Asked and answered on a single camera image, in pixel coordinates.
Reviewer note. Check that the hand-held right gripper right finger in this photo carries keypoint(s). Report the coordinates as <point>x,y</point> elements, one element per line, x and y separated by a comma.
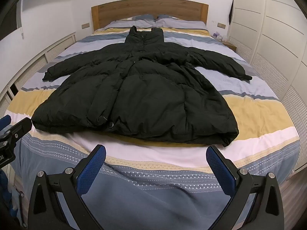
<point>220,170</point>

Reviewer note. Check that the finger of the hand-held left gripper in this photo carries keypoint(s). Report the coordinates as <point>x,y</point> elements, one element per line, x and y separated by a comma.
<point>21,127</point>
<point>5,121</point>

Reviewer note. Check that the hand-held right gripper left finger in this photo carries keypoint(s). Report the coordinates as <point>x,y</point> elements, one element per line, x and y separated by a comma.
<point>92,170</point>

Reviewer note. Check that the black down coat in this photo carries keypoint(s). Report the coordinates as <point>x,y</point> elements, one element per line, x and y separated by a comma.
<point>144,95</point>

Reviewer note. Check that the low white slatted cabinet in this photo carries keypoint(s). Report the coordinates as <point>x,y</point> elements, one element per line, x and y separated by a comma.
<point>36,62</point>

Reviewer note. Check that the striped duvet cover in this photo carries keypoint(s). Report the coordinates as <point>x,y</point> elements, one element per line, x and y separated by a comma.
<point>251,110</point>

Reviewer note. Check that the dark window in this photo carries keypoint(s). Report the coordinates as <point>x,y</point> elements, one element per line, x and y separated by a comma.
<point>8,19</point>

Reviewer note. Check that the wooden nightstand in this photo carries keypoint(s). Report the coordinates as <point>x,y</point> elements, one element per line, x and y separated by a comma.
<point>230,45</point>

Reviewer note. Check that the white wardrobe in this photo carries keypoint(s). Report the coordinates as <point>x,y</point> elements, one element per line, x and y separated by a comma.
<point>275,28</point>

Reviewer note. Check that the striped pillow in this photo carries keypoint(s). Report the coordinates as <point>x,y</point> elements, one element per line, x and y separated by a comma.
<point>182,22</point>
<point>134,22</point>

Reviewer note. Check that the wooden bed headboard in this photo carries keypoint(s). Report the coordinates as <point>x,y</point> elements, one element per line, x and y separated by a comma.
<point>148,8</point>

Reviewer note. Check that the wall switch panel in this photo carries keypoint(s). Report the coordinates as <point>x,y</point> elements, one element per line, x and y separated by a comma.
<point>221,25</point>
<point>85,25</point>

